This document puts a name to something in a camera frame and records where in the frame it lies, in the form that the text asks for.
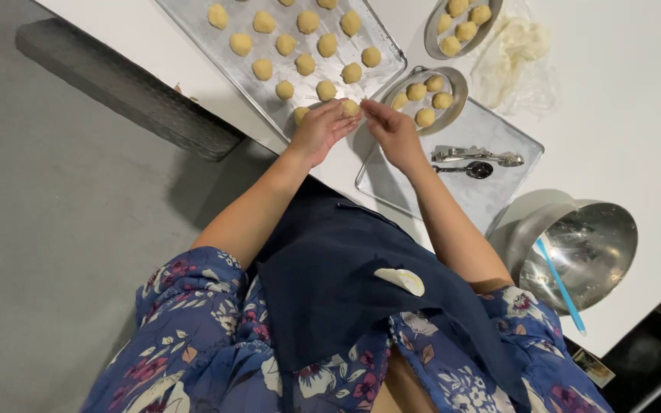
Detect person's right hand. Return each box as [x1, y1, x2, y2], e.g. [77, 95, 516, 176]
[359, 99, 429, 176]

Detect person's left hand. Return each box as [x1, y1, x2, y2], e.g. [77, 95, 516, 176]
[287, 99, 363, 170]

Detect oval metal plate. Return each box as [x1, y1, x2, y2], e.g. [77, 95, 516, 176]
[424, 0, 505, 60]
[379, 66, 469, 137]

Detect rows of yellow dough pieces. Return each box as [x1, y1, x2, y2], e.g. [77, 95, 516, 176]
[207, 0, 383, 125]

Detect metal scoop tongs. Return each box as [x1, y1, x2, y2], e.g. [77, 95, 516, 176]
[431, 145, 525, 168]

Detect metal spoon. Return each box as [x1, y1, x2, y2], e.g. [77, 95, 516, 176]
[433, 161, 494, 180]

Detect flat empty metal tray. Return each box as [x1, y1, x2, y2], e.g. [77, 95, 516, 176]
[355, 98, 545, 237]

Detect crumpled clear plastic wrap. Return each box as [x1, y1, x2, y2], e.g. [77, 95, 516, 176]
[470, 3, 558, 115]

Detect large metal baking tray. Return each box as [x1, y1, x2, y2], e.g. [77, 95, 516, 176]
[155, 0, 407, 141]

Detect dark blue apron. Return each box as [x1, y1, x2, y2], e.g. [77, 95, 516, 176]
[253, 175, 532, 413]

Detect blue spatula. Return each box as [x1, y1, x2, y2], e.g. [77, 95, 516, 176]
[534, 236, 588, 336]

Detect steel mixing bowl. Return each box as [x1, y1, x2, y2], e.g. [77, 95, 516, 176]
[505, 198, 639, 316]

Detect blue floral dress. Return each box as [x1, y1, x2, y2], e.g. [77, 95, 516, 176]
[81, 247, 615, 413]

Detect small printed card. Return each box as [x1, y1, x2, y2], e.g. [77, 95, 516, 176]
[571, 347, 616, 389]

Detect black appliance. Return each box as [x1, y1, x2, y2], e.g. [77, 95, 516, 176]
[563, 301, 661, 413]

